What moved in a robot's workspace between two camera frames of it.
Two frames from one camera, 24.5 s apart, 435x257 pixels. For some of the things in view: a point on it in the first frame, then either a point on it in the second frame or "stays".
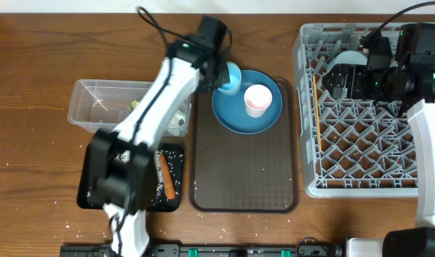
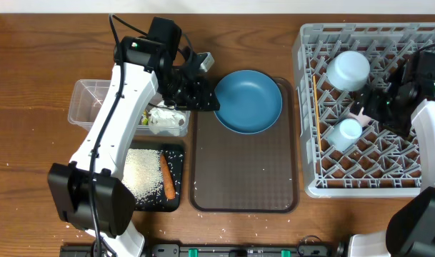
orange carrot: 167,178 stays
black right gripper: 356,73 → 376,94
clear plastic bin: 103,104 stays
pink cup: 258,98 → 363,120
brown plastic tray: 235,173 stays
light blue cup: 235,78 → 346,134
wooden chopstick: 317,113 stays
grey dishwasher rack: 353,148 stays
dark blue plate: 230,110 stays
